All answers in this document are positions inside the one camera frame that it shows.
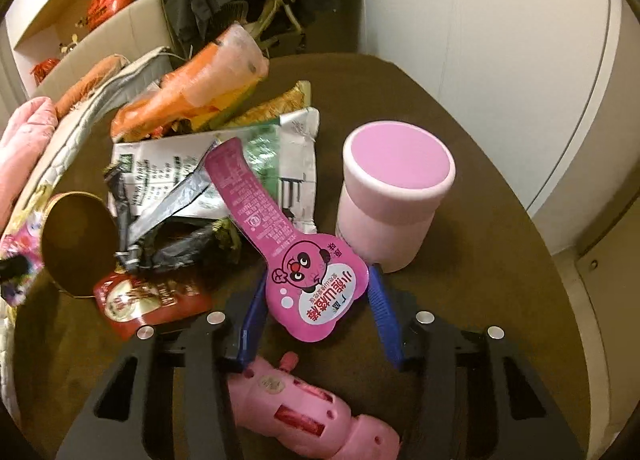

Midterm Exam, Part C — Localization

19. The beige headboard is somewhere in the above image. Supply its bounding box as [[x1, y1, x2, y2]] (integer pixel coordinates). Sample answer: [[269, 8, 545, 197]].
[[29, 0, 178, 101]]

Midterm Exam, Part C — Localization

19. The red gold paper cup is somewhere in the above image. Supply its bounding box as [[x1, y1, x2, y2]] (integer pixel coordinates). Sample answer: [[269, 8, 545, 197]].
[[40, 191, 118, 299]]

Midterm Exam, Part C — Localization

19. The floral pink wrapper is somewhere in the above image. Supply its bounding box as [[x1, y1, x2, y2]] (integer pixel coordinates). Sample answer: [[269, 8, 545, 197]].
[[1, 211, 44, 307]]

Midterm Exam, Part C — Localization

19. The yellow snack wrapper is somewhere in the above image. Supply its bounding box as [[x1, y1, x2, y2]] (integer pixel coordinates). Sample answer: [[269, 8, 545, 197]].
[[221, 80, 311, 130]]

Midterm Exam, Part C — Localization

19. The wooden chair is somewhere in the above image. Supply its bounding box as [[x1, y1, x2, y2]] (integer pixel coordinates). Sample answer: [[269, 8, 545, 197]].
[[217, 0, 307, 57]]

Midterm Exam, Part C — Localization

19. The orange plush cushion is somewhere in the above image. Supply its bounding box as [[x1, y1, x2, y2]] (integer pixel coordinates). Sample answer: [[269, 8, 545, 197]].
[[55, 54, 129, 120]]

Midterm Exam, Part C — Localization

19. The red sauce packet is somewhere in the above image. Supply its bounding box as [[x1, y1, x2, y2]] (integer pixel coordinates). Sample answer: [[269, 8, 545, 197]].
[[93, 269, 213, 340]]

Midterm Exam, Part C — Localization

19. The pink bear snack wrapper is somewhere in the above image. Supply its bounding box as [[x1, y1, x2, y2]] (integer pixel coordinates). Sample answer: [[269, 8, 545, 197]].
[[204, 137, 369, 342]]

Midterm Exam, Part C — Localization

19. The black silver foil wrapper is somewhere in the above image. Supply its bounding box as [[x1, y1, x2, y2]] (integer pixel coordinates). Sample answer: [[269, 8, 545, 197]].
[[103, 163, 242, 274]]

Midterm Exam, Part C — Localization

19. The orange plastic snack bag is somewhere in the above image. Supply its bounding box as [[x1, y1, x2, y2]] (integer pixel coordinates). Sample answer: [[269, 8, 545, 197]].
[[111, 23, 269, 142]]

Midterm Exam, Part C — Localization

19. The green white milk carton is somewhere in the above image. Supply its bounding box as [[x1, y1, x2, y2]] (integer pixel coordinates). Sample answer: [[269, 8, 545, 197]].
[[111, 107, 320, 234]]

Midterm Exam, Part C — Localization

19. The pink pillow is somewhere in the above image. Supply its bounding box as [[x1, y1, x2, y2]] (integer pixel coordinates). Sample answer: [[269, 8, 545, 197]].
[[0, 96, 58, 231]]

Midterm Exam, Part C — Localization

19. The pink caterpillar toy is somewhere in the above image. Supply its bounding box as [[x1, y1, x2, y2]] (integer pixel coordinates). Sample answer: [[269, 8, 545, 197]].
[[228, 352, 400, 459]]

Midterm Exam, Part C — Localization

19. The pink cylindrical cup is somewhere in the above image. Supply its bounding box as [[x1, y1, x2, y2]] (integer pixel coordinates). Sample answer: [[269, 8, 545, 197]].
[[336, 120, 457, 273]]

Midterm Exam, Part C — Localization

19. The red plastic bag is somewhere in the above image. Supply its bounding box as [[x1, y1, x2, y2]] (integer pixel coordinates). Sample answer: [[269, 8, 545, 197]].
[[86, 0, 134, 31]]

